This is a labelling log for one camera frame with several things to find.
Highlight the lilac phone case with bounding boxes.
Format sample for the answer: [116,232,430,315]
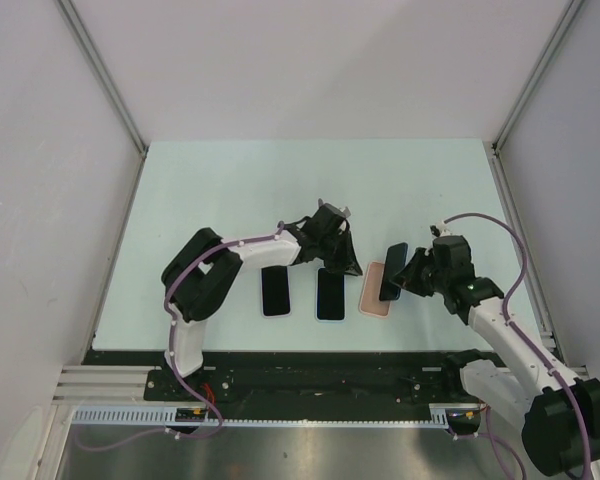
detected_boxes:
[259,266,293,320]

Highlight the right aluminium frame post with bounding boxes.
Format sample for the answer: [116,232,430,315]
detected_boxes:
[490,0,587,154]

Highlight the light blue phone case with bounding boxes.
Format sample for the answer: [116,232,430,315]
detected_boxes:
[313,267,346,324]

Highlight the blue phone face down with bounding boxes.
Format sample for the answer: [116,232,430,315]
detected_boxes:
[379,242,409,302]

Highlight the aluminium frame post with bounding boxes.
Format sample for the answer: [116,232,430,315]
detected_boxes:
[490,0,587,154]
[53,0,149,157]

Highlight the teal-edged black phone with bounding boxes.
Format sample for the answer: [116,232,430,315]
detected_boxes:
[260,266,292,317]

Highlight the purple-edged black phone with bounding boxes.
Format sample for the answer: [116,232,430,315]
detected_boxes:
[315,268,345,321]

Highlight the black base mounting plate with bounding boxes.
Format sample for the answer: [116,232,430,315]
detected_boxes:
[83,349,505,406]

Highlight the right aluminium rail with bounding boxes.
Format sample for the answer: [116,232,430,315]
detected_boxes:
[488,142,600,480]

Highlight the pink phone case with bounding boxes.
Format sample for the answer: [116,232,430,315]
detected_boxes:
[358,262,391,319]

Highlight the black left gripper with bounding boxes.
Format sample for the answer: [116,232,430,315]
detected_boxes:
[317,229,362,276]

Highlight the white slotted cable duct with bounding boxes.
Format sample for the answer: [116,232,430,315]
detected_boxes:
[72,402,501,430]

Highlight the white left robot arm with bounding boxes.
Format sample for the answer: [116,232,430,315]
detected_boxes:
[161,201,362,400]

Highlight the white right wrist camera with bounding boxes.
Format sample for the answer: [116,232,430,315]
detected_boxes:
[430,222,452,238]

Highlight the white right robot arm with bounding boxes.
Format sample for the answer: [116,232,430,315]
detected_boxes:
[381,235,600,476]

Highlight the left aluminium frame post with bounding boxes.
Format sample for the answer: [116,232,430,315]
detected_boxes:
[53,0,149,157]

